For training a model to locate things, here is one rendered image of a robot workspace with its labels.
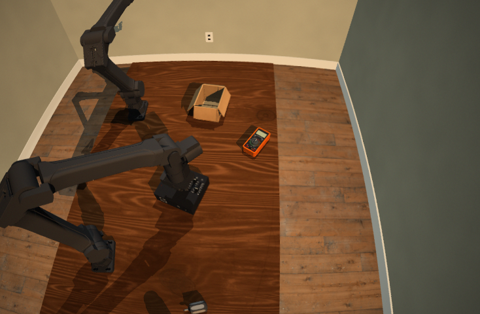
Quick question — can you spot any dark grey fader panel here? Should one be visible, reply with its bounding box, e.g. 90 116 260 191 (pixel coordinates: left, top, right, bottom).
154 170 209 215

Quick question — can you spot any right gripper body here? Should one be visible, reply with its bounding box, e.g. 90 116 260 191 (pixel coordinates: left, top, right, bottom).
160 167 195 191

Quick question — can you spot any open brown cardboard box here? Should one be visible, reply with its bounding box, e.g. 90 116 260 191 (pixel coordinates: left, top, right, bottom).
187 84 231 122

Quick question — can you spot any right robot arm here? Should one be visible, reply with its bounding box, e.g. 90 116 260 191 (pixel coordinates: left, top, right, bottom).
0 133 203 273

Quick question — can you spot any orange digital multimeter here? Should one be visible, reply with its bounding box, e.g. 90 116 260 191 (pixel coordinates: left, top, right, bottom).
243 128 270 157

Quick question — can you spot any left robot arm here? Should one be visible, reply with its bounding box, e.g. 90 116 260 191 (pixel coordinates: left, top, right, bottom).
80 0 148 121

